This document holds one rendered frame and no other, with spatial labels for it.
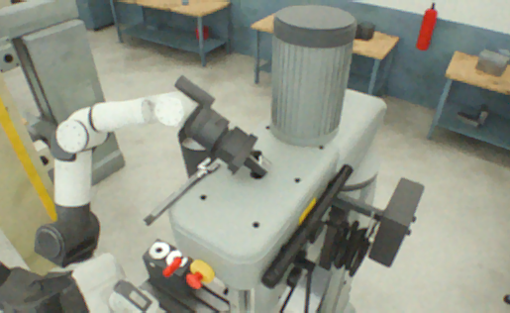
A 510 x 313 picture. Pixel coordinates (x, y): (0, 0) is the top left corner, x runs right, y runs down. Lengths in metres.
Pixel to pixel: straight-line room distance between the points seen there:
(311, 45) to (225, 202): 0.40
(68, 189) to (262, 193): 0.49
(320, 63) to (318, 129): 0.19
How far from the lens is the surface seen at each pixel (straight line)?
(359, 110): 1.41
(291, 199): 0.81
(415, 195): 1.15
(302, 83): 0.87
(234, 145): 0.81
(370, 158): 1.50
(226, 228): 0.75
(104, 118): 0.89
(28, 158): 2.52
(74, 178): 0.97
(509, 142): 4.72
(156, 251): 1.71
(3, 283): 1.34
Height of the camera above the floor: 2.47
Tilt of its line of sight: 39 degrees down
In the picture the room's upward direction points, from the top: straight up
